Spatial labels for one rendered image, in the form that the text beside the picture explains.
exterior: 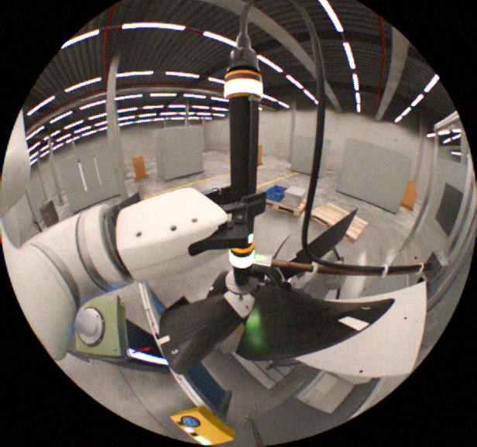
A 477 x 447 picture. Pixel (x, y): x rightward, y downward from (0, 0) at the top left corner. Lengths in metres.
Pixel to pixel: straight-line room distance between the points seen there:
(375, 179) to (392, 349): 5.50
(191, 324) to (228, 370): 1.19
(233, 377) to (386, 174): 5.97
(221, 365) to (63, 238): 1.53
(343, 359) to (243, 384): 1.25
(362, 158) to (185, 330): 5.67
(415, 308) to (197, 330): 0.54
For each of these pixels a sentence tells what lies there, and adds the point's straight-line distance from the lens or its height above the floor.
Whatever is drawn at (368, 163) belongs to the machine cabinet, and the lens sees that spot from 5.63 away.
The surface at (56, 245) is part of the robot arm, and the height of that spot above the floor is 1.53.
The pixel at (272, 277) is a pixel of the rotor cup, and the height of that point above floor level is 1.24.
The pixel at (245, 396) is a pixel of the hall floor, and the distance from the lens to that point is 1.61.
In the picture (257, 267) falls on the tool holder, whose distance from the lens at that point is 0.25.
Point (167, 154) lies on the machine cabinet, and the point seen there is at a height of 1.14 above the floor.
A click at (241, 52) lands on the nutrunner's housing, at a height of 1.68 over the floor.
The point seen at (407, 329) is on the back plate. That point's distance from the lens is 0.43.
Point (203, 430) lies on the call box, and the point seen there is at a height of 1.07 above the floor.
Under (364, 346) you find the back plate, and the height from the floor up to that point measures 1.25.
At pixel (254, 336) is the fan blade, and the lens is 0.15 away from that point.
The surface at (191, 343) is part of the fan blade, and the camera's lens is 0.41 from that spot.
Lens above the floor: 1.57
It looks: 28 degrees down
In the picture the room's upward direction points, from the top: straight up
